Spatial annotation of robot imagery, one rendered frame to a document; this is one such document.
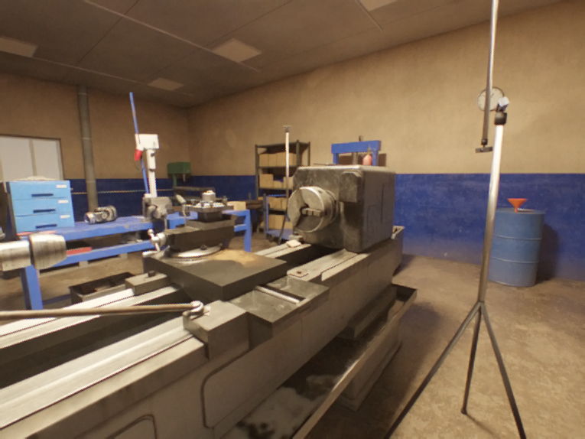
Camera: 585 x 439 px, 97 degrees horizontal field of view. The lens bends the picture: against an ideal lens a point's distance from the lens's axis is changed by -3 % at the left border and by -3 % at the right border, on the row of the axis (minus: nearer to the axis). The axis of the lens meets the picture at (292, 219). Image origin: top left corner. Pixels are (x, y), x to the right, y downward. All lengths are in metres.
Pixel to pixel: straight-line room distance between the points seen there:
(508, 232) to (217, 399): 3.62
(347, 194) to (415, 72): 3.82
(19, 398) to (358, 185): 1.40
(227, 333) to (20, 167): 7.68
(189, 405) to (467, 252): 4.41
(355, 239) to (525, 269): 2.87
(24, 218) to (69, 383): 2.12
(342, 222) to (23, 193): 2.34
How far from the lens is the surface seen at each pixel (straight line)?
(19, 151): 8.27
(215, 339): 0.81
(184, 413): 0.92
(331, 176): 1.62
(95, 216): 2.94
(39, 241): 0.85
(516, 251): 4.05
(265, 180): 6.03
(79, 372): 0.83
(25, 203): 2.80
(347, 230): 1.59
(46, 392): 0.81
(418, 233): 4.90
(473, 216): 4.73
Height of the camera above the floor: 1.26
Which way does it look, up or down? 9 degrees down
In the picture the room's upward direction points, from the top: straight up
